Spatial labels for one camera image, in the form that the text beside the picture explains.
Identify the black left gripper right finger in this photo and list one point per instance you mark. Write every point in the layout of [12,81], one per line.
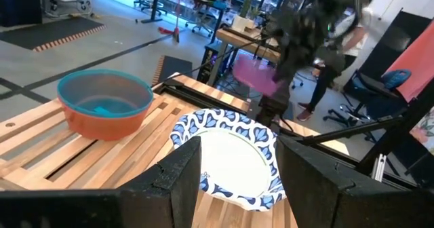
[312,187]

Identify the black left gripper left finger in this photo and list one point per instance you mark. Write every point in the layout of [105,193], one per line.
[169,187]

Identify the blue patterned paper bowl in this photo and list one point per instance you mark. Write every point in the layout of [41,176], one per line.
[234,160]

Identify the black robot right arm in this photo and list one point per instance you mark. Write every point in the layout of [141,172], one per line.
[305,14]

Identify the wooden slatted shelf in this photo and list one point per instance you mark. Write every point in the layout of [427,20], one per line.
[101,160]

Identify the wooden desk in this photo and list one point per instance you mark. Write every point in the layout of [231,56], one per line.
[237,38]

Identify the cactus in white pot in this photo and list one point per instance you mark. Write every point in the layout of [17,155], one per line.
[240,22]

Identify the person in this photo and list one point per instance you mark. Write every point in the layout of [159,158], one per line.
[356,41]

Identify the black computer tower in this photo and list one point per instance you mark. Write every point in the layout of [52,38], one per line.
[207,65]

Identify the orange bowl with teal rim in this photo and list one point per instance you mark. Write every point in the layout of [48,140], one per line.
[105,111]

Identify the blue office chair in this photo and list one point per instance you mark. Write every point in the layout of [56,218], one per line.
[396,78]

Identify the black partition panel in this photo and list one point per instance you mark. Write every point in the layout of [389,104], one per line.
[400,38]

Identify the black mat with striped edge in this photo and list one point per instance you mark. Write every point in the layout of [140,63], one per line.
[176,68]
[51,31]

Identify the red broom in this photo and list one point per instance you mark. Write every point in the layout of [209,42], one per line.
[177,17]

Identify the coral cloth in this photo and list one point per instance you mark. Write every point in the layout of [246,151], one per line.
[417,61]

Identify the floral patterned cloth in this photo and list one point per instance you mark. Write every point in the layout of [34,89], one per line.
[425,129]

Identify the black cabinet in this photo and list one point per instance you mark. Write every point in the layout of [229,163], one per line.
[20,4]

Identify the silver aluminium bracket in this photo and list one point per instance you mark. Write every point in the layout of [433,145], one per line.
[379,168]

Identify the black metal rig frame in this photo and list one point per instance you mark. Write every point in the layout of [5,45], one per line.
[390,143]

